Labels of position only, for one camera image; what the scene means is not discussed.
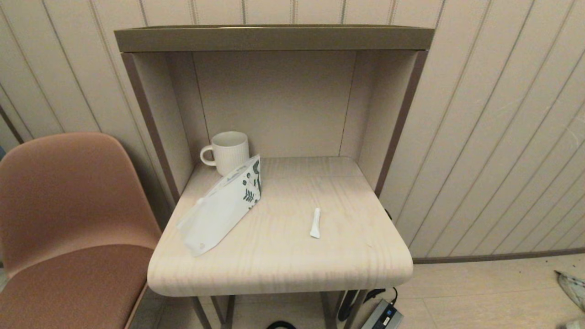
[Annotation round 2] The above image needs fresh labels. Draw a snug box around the white leaf-print zip pouch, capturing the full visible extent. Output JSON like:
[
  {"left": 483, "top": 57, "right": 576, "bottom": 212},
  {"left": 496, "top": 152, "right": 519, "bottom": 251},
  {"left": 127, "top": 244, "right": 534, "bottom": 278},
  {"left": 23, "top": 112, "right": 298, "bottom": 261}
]
[{"left": 177, "top": 154, "right": 262, "bottom": 257}]

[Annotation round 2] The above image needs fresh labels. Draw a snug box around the white ribbed ceramic mug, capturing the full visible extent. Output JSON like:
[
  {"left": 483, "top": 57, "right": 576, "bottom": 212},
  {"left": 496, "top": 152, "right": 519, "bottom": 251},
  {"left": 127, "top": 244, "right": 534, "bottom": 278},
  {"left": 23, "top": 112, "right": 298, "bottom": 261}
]
[{"left": 200, "top": 131, "right": 250, "bottom": 177}]

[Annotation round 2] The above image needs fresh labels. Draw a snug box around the beige wooden hutch desk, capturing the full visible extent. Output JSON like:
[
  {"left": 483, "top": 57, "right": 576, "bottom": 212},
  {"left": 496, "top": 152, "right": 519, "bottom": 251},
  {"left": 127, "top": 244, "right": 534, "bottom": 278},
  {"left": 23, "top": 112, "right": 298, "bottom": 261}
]
[{"left": 114, "top": 24, "right": 435, "bottom": 329}]

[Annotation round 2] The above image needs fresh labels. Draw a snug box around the silver power adapter box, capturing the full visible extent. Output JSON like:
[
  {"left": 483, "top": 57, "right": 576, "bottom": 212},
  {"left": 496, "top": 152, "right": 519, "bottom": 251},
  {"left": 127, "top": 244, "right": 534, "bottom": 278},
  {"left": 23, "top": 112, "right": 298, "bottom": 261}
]
[{"left": 361, "top": 299, "right": 404, "bottom": 329}]

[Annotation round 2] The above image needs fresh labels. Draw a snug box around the brown upholstered chair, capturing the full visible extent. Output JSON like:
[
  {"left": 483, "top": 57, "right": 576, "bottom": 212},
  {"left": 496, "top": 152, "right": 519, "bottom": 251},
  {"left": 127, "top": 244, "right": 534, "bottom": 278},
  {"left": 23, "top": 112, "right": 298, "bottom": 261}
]
[{"left": 0, "top": 133, "right": 163, "bottom": 329}]

